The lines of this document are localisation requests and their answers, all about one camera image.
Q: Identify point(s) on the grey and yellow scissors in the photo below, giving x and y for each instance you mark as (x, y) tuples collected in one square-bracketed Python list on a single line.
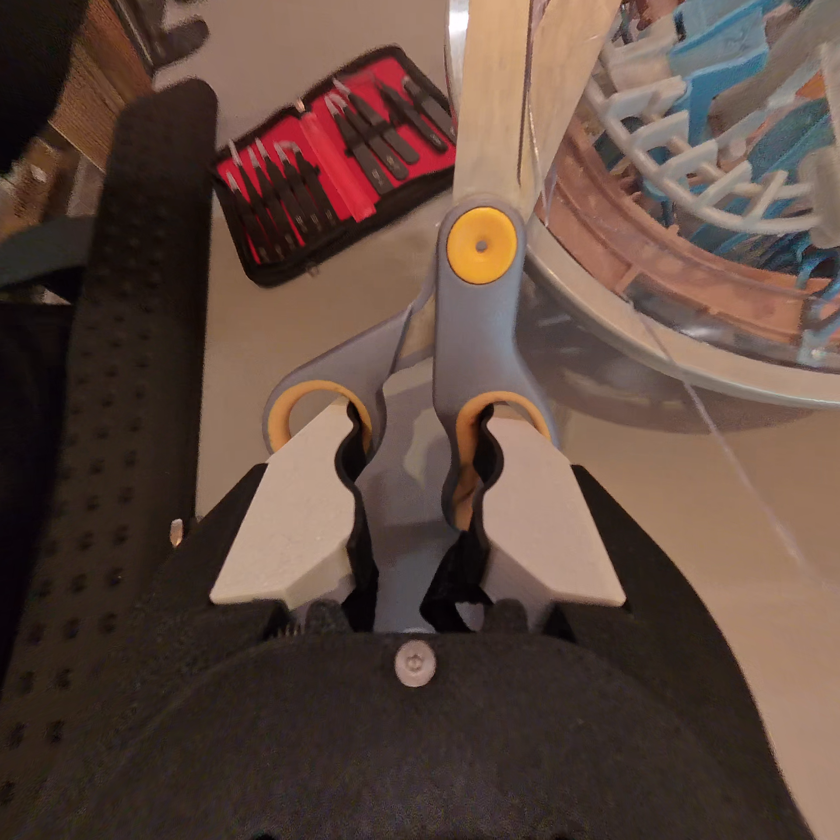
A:
[(476, 328)]

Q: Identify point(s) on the person's left forearm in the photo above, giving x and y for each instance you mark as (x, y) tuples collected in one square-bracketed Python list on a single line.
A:
[(33, 65)]

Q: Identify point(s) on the wooden beam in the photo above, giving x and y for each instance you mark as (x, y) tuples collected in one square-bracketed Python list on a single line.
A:
[(111, 72)]

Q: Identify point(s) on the clear maze ball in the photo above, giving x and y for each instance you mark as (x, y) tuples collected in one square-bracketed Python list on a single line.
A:
[(689, 295)]

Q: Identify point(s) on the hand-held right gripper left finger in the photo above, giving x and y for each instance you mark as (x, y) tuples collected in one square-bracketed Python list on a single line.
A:
[(282, 525)]

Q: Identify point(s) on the black zip case red lining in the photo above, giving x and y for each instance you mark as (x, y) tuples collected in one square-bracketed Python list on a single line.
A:
[(262, 262)]

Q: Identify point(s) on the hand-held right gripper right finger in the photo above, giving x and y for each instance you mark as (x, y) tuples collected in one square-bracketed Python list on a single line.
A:
[(551, 525)]

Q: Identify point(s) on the black chair lever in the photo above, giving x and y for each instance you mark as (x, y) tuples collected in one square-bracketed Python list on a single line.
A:
[(180, 33)]

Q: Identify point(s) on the black dimpled foam pad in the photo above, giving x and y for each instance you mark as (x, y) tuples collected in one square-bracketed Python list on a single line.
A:
[(131, 328)]

